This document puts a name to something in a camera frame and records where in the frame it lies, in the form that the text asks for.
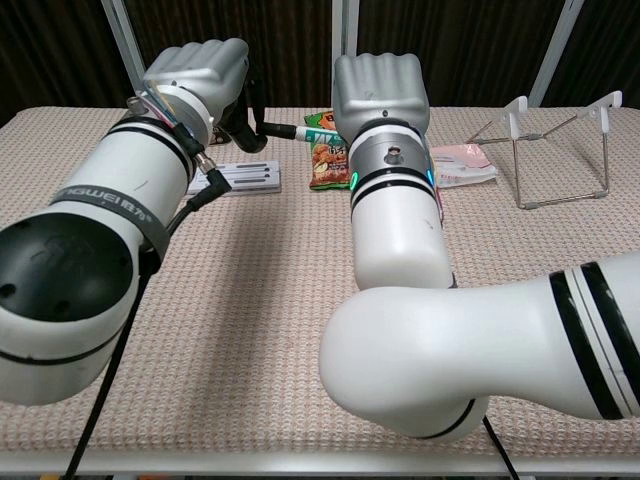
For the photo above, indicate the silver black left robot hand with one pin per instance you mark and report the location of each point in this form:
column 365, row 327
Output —
column 200, row 65

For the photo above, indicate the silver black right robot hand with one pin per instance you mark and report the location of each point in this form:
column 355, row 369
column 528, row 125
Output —
column 380, row 92

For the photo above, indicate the white green marker body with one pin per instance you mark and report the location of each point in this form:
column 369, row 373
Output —
column 320, row 135

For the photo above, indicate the black marker cap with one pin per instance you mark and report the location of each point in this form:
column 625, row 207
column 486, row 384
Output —
column 280, row 130

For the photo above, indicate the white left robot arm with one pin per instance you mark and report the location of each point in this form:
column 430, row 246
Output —
column 100, row 210

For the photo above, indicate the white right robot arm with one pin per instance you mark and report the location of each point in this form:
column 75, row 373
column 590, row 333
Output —
column 425, row 340

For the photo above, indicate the dark luncheon meat can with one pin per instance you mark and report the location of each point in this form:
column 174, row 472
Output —
column 221, row 137

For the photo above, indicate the green snack bag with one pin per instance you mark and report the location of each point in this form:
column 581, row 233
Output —
column 327, row 170

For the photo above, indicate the pink wet wipes pack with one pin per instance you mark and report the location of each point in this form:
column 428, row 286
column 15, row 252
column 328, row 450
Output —
column 460, row 165

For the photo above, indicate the white folding laptop stand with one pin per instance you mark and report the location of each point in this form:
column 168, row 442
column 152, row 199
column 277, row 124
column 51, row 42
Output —
column 250, row 177

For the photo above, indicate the pink woven table cloth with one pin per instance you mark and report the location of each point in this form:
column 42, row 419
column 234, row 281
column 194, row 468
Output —
column 250, row 275

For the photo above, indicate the white partition frame post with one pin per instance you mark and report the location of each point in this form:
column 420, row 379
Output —
column 122, row 45
column 345, row 25
column 555, row 50

